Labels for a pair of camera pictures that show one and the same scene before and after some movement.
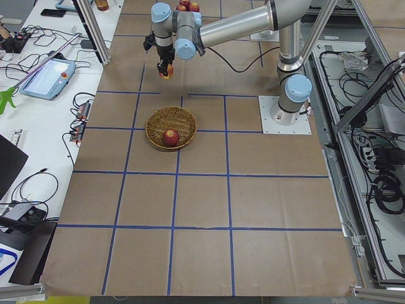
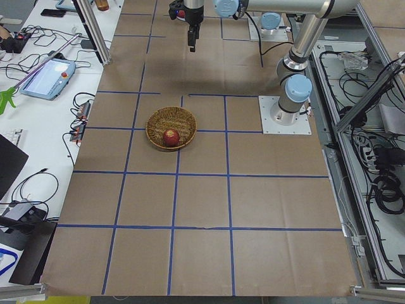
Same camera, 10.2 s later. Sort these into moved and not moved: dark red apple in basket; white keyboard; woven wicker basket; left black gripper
Moved: left black gripper
Not moved: woven wicker basket; dark red apple in basket; white keyboard
